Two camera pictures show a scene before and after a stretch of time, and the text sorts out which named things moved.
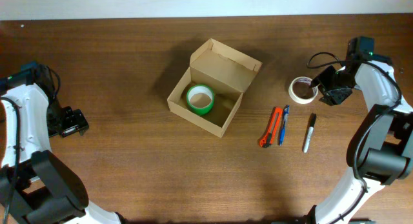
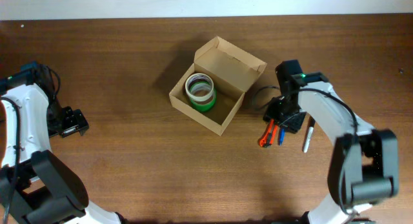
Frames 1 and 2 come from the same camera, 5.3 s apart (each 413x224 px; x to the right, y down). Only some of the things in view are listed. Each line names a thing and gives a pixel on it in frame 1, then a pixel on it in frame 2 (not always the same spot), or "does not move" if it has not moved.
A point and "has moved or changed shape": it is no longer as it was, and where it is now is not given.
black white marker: x=309 y=133 does not move
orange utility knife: x=273 y=126 does not move
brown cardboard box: x=209 y=93 does not move
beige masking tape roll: x=299 y=100 has moved or changed shape
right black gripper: x=330 y=98 → x=292 y=126
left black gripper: x=76 y=122 does not move
